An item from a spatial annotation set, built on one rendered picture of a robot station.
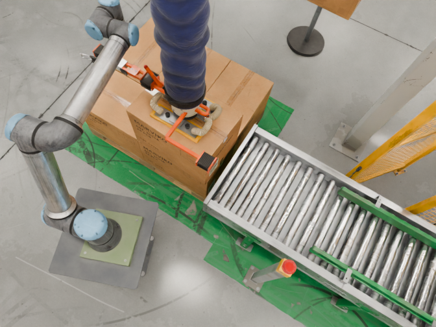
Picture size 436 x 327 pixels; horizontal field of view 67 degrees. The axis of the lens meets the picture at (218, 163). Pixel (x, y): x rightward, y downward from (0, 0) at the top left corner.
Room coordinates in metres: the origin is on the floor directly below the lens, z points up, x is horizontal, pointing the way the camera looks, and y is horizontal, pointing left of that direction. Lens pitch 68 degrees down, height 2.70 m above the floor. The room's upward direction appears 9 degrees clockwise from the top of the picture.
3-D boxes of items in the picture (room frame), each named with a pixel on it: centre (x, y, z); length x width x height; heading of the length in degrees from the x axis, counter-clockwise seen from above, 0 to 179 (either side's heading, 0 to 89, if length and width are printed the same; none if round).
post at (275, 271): (0.20, -0.42, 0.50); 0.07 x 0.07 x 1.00; 67
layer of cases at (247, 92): (1.43, 0.40, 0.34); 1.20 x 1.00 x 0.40; 67
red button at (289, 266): (0.20, -0.42, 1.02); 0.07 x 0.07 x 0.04
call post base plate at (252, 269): (0.20, -0.42, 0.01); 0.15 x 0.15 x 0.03; 67
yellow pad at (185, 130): (0.94, 0.27, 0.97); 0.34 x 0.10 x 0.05; 67
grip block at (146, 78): (1.12, 0.47, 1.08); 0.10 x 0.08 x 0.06; 157
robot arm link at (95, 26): (1.06, 0.62, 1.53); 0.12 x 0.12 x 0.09; 78
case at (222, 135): (1.03, 0.25, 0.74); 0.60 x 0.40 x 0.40; 64
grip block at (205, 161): (0.67, 0.06, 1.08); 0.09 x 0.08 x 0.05; 157
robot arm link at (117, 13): (1.17, 0.60, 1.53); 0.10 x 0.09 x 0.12; 168
